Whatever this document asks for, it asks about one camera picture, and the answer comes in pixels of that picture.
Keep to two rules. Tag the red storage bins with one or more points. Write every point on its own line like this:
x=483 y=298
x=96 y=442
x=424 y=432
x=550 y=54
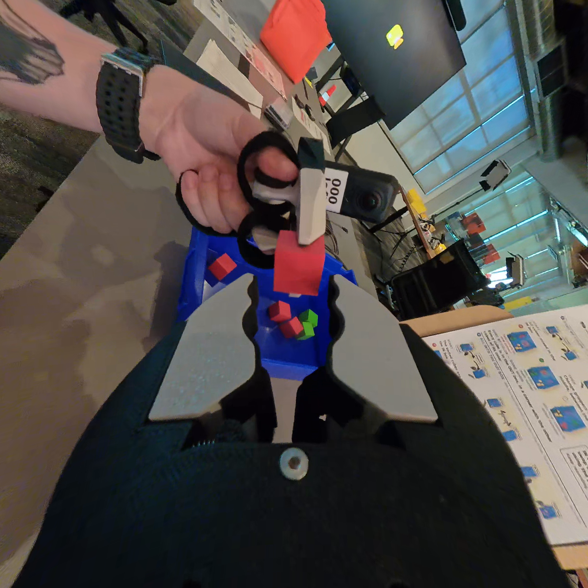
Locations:
x=477 y=239

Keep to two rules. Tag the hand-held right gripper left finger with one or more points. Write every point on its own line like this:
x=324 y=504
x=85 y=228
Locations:
x=206 y=363

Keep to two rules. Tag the clear plastic case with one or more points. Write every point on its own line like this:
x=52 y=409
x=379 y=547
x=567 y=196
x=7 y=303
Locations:
x=279 y=115

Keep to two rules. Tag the wooden table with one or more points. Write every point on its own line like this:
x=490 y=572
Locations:
x=420 y=220

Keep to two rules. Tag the black wrist watch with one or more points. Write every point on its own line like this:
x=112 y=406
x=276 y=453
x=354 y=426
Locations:
x=117 y=105

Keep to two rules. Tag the white sheet with red print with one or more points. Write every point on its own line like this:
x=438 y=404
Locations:
x=308 y=121

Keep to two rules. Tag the yellow sticker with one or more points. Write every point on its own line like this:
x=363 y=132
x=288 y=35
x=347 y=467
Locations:
x=395 y=36

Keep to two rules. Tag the person's left forearm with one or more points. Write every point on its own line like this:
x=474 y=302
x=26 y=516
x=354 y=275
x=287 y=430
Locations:
x=69 y=87

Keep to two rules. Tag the yellow storage bin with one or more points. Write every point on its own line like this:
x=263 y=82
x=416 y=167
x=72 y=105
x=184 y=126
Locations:
x=415 y=198

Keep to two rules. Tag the orange traffic cone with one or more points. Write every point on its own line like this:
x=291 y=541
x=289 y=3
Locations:
x=327 y=95

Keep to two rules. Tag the black monitor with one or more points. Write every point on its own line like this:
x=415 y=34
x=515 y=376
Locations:
x=413 y=69

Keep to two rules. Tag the pink printed paper sheet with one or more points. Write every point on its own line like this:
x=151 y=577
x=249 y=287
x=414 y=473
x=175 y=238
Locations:
x=257 y=64

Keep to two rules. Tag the person's left hand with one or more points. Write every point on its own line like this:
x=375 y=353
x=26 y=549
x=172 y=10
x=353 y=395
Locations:
x=197 y=133

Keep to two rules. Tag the blue plastic bin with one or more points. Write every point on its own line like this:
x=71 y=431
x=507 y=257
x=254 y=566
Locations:
x=289 y=367

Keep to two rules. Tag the white paper sheet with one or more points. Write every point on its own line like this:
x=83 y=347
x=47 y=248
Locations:
x=229 y=69

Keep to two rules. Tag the studio light panel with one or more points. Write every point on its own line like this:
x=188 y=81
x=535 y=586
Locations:
x=494 y=174
x=516 y=271

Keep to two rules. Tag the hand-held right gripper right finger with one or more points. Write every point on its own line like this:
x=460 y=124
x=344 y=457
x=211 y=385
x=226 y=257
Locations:
x=381 y=363

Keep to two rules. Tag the instruction sheet on wooden board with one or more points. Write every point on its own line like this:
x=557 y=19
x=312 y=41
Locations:
x=459 y=317

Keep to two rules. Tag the printed instruction sheet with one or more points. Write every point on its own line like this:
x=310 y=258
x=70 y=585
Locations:
x=519 y=413

